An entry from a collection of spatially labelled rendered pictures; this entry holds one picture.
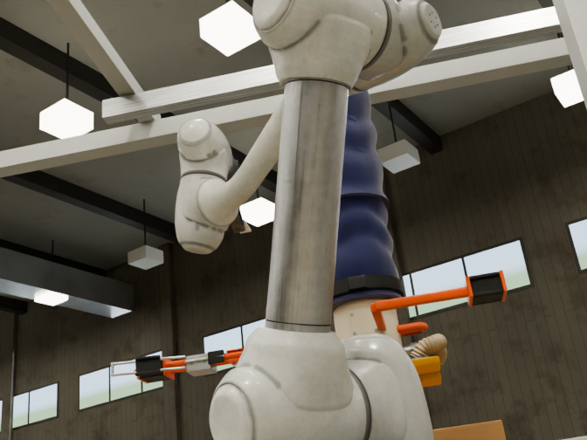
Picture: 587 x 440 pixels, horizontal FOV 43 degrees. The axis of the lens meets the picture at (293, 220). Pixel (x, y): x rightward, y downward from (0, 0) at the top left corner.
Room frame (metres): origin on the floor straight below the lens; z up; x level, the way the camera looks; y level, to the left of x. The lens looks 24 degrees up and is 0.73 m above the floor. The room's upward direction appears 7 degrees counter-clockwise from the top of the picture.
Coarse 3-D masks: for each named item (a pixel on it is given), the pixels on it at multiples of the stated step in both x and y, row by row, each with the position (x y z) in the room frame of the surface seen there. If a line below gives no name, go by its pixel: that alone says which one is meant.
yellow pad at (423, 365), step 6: (414, 360) 1.80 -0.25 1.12; (420, 360) 1.79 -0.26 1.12; (426, 360) 1.79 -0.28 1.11; (432, 360) 1.79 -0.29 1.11; (438, 360) 1.79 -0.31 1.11; (420, 366) 1.80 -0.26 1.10; (426, 366) 1.80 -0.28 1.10; (432, 366) 1.81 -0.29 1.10; (438, 366) 1.82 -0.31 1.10; (420, 372) 1.87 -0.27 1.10; (426, 372) 1.88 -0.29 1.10
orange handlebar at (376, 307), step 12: (456, 288) 1.65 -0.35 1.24; (384, 300) 1.68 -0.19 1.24; (396, 300) 1.67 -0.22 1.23; (408, 300) 1.67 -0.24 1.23; (420, 300) 1.67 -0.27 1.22; (432, 300) 1.66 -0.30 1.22; (444, 300) 1.67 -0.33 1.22; (372, 312) 1.70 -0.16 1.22; (384, 324) 1.83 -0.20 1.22; (408, 324) 1.91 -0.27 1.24; (420, 324) 1.91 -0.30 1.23; (240, 348) 1.98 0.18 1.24; (228, 360) 1.98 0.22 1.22
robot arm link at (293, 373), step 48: (288, 0) 0.85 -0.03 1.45; (336, 0) 0.87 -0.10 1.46; (288, 48) 0.91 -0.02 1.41; (336, 48) 0.91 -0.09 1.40; (288, 96) 0.96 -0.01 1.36; (336, 96) 0.95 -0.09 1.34; (288, 144) 0.98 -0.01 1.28; (336, 144) 0.98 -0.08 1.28; (288, 192) 1.00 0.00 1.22; (336, 192) 1.01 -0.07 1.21; (288, 240) 1.02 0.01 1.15; (336, 240) 1.05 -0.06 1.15; (288, 288) 1.04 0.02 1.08; (288, 336) 1.05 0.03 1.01; (336, 336) 1.10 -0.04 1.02; (240, 384) 1.04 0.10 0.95; (288, 384) 1.04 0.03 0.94; (336, 384) 1.09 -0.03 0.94; (240, 432) 1.05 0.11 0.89; (288, 432) 1.05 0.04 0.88; (336, 432) 1.11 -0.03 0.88
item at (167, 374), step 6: (168, 360) 2.03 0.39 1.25; (162, 372) 2.01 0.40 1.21; (168, 372) 2.03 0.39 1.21; (138, 378) 2.02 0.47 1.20; (144, 378) 2.02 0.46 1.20; (150, 378) 2.03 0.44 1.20; (156, 378) 2.04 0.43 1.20; (162, 378) 2.05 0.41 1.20; (168, 378) 2.05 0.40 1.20; (174, 378) 2.07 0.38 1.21
